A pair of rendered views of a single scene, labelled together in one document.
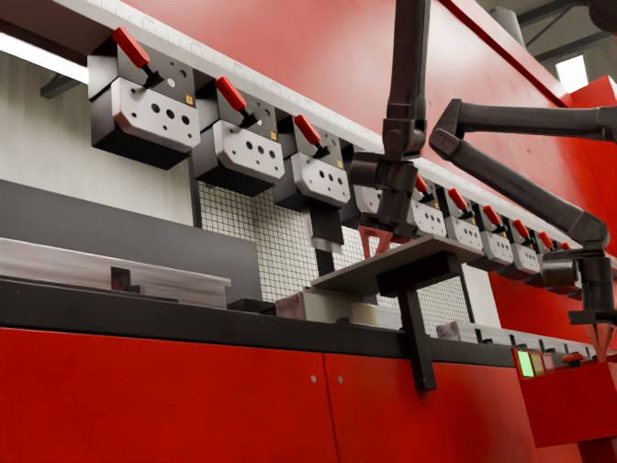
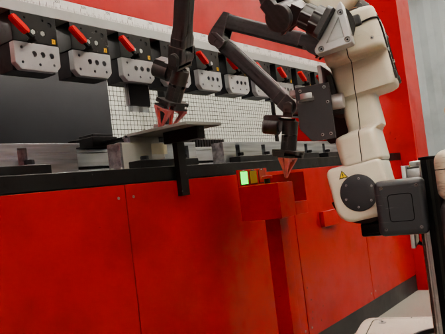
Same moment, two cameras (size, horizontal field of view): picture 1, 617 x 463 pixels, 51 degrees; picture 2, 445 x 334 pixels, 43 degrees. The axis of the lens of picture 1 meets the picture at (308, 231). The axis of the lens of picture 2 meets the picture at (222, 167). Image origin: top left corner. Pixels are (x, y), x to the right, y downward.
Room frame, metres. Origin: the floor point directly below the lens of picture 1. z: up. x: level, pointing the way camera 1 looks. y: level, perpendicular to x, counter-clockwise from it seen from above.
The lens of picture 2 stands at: (-0.74, -0.24, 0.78)
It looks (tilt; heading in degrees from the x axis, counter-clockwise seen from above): 2 degrees up; 358
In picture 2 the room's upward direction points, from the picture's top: 7 degrees counter-clockwise
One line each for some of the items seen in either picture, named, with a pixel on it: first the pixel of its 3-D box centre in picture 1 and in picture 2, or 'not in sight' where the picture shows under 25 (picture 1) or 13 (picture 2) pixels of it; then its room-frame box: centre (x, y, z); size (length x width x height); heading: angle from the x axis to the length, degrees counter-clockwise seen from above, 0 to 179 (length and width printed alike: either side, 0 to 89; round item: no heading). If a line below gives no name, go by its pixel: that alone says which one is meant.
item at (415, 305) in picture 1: (427, 323); (187, 162); (1.11, -0.18, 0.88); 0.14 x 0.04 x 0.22; 52
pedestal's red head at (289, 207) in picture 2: (583, 389); (273, 191); (1.27, -0.46, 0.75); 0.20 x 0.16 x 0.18; 144
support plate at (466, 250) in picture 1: (396, 268); (173, 129); (1.13, -0.15, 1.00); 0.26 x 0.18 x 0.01; 52
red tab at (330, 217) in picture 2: not in sight; (329, 217); (1.93, -0.79, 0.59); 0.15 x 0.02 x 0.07; 142
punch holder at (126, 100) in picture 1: (144, 103); (28, 46); (0.89, 0.23, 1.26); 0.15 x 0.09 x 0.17; 142
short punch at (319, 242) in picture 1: (323, 229); (138, 99); (1.22, -0.03, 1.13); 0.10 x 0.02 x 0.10; 142
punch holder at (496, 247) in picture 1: (484, 238); (255, 80); (1.83, -0.51, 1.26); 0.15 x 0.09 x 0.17; 142
